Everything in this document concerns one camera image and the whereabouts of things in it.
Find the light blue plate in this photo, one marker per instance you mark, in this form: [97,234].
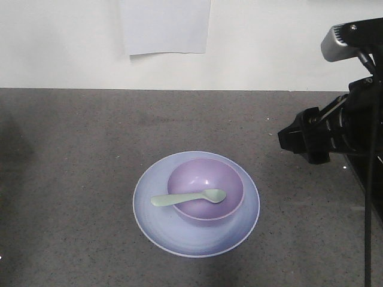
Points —
[174,234]

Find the white paper sheet on wall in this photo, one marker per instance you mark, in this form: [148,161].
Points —
[151,27]

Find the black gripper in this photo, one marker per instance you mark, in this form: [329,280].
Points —
[344,126]

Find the mint green plastic spoon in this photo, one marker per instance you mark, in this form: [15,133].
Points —
[211,195]

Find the purple plastic bowl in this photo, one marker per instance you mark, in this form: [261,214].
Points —
[200,174]

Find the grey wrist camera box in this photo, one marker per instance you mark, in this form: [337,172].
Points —
[345,41]

